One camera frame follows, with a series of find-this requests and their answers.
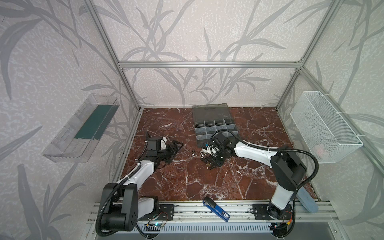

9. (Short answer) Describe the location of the grey compartment organizer box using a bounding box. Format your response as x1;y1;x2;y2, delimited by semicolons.
192;104;238;148

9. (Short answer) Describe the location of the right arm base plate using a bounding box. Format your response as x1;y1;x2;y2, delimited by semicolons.
250;204;293;221

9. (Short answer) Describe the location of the clear acrylic wall shelf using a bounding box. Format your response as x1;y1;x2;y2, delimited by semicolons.
42;94;120;163

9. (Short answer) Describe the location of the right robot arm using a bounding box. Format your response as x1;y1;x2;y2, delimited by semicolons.
202;130;320;220

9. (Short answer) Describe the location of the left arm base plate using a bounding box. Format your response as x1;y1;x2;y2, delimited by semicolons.
140;204;175;221

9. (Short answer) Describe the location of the blue black utility knife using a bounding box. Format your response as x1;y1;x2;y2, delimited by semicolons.
203;197;231;222

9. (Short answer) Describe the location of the white wire mesh basket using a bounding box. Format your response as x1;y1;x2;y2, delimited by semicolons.
290;91;364;164

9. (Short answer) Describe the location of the aluminium front rail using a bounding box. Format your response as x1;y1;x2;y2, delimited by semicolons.
85;200;340;224

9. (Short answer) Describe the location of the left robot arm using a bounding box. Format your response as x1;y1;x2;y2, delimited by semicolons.
95;137;184;237

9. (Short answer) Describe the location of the pink object in basket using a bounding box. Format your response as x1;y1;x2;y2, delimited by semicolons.
314;144;329;158

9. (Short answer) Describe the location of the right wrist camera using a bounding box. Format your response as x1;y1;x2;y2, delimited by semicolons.
202;143;220;157

